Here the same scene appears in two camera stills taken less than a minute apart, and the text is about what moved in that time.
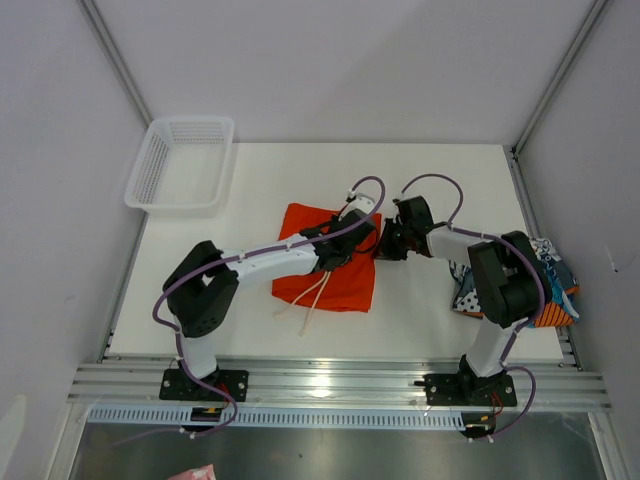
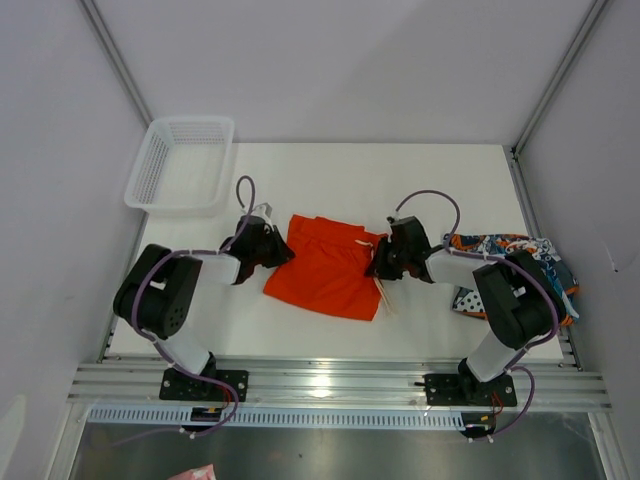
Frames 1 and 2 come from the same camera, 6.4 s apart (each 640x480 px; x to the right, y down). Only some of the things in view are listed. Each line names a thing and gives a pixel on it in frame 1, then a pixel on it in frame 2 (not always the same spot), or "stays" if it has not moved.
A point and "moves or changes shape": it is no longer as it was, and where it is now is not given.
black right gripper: x=386 y=251 → x=378 y=267
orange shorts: x=348 y=286 moves or changes shape
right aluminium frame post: x=591 y=19 stays
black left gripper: x=335 y=221 → x=283 y=253
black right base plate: x=494 y=390 stays
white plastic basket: x=184 y=167 stays
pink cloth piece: x=206 y=472 stays
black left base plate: x=177 y=385 stays
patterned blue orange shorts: x=561 y=309 stays
